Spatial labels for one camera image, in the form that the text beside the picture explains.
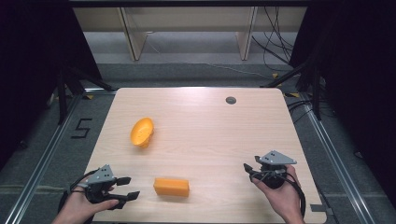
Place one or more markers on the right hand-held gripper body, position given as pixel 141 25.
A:
pixel 274 172

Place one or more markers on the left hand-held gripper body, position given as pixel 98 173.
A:
pixel 100 179

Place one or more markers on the orange rectangular block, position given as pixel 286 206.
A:
pixel 171 186

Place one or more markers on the orange plastic bowl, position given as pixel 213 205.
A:
pixel 141 132

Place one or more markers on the person's right hand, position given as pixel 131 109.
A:
pixel 280 197

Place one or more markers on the person's left hand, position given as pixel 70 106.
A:
pixel 79 205

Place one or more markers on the grey floor tape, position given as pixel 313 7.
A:
pixel 318 208

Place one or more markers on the grey round table grommet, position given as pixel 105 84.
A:
pixel 230 100

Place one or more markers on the yellow black floor tape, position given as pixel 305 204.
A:
pixel 275 75
pixel 292 95

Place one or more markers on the black metal stand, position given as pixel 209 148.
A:
pixel 316 93
pixel 62 99

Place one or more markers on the dark curtain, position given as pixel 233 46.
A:
pixel 34 62
pixel 358 77

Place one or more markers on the beige desk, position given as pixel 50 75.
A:
pixel 102 18

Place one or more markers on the aluminium floor rail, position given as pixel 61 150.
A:
pixel 46 155
pixel 337 165

